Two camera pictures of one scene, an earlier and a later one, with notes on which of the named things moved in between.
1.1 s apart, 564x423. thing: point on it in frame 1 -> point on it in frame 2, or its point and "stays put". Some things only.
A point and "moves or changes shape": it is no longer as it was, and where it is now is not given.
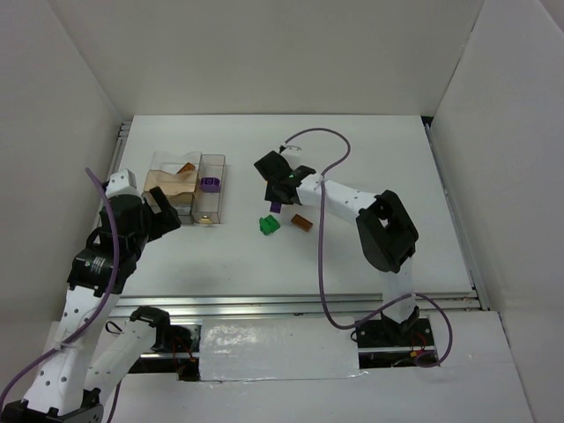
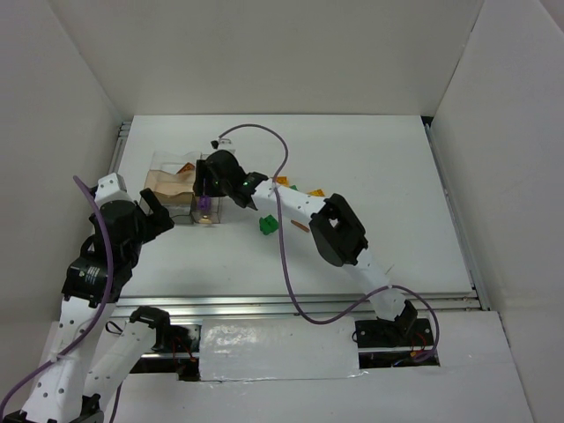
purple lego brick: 275,207 moves or changes shape
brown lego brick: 188,166 stays put
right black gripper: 277,188 -> 204,186
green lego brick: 268,225 stays put
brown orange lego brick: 301,222 stays put
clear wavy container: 174,164 stays put
